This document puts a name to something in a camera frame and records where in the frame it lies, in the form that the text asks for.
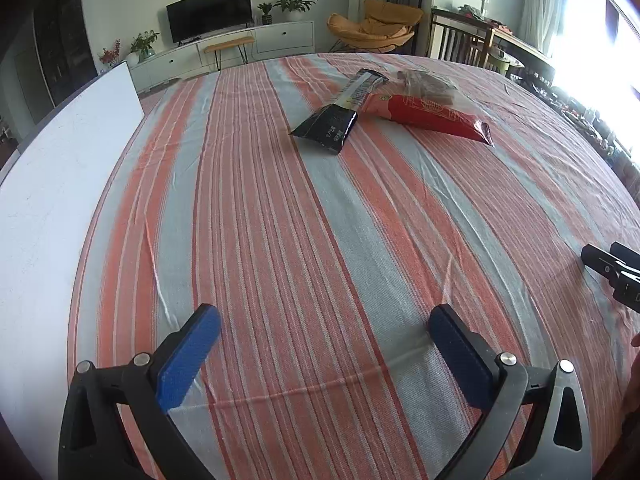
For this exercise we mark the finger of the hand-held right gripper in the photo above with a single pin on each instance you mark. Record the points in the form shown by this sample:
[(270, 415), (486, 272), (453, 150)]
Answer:
[(607, 266), (627, 253)]

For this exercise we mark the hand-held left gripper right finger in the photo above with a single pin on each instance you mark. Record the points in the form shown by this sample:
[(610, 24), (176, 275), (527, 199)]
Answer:
[(457, 355)]

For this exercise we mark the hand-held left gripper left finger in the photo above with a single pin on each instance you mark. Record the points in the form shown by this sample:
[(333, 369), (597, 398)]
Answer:
[(187, 355)]

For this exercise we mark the white storage box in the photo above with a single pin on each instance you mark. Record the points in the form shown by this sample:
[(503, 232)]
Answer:
[(55, 195)]

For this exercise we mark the red snack packet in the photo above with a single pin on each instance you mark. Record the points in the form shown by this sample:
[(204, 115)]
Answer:
[(430, 115)]

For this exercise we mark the clear packet of brown biscuits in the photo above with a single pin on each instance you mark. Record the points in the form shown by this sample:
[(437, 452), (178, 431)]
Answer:
[(430, 87)]

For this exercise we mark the long black snack packet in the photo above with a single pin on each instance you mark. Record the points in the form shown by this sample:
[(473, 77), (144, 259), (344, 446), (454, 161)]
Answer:
[(332, 120)]

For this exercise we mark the row of packaged goods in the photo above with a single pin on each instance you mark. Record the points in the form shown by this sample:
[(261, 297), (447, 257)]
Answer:
[(595, 120)]

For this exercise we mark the orange grey striped cloth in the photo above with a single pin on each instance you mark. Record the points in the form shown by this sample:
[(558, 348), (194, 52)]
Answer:
[(310, 240)]

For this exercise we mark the green plastic stool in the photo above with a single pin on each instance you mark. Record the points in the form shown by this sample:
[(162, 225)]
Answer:
[(502, 62)]

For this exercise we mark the pile of red goods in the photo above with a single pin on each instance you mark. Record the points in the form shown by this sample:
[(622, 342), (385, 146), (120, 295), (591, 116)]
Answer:
[(472, 12)]

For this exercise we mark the red flowers in vase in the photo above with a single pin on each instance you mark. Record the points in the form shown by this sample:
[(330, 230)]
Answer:
[(110, 55)]

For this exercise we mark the wooden bench with black legs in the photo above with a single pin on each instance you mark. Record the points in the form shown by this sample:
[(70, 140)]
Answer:
[(230, 44)]

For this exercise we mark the green plant in glass vase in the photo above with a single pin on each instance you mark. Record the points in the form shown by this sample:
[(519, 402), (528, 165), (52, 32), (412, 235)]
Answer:
[(145, 42)]

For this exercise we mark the black glass display cabinet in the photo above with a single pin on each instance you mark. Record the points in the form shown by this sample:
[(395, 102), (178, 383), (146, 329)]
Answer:
[(65, 50)]

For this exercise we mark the white television cabinet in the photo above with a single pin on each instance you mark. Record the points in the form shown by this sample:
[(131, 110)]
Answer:
[(282, 37)]

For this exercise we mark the orange lounge chair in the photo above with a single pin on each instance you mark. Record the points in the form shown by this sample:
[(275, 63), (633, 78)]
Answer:
[(375, 25)]

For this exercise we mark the black television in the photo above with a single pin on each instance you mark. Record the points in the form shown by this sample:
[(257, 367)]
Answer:
[(209, 12)]

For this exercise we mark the small dark potted plant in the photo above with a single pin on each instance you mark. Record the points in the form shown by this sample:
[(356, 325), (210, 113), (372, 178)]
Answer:
[(266, 14)]

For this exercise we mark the large green potted plant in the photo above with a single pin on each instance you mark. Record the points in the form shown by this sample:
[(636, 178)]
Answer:
[(294, 4)]

